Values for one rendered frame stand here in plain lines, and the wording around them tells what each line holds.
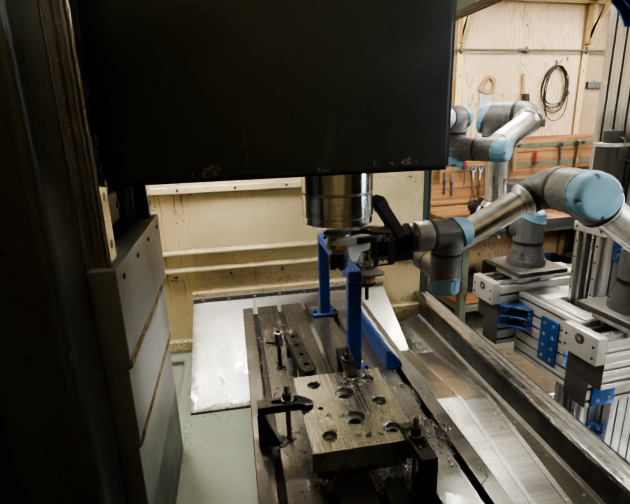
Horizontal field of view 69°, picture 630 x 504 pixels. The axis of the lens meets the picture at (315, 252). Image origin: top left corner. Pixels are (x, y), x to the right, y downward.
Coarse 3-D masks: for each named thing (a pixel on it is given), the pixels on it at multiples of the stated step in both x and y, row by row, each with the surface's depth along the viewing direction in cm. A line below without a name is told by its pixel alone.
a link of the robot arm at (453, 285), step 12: (420, 264) 122; (432, 264) 114; (444, 264) 111; (456, 264) 112; (432, 276) 115; (444, 276) 112; (456, 276) 113; (432, 288) 115; (444, 288) 113; (456, 288) 114
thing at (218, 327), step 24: (312, 288) 215; (336, 288) 217; (216, 312) 204; (240, 312) 204; (384, 312) 208; (216, 336) 193; (240, 336) 194; (192, 360) 184; (216, 360) 184; (240, 360) 185; (192, 384) 175; (216, 384) 176; (240, 384) 176; (192, 408) 168; (216, 408) 168; (240, 408) 169
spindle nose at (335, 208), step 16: (320, 176) 94; (336, 176) 93; (352, 176) 93; (368, 176) 96; (304, 192) 98; (320, 192) 95; (336, 192) 94; (352, 192) 94; (368, 192) 98; (304, 208) 99; (320, 208) 96; (336, 208) 95; (352, 208) 95; (368, 208) 98; (320, 224) 97; (336, 224) 96; (352, 224) 96
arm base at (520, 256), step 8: (512, 240) 189; (512, 248) 188; (520, 248) 184; (528, 248) 183; (536, 248) 182; (512, 256) 187; (520, 256) 184; (528, 256) 183; (536, 256) 182; (544, 256) 187; (512, 264) 187; (520, 264) 184; (528, 264) 183; (536, 264) 182; (544, 264) 185
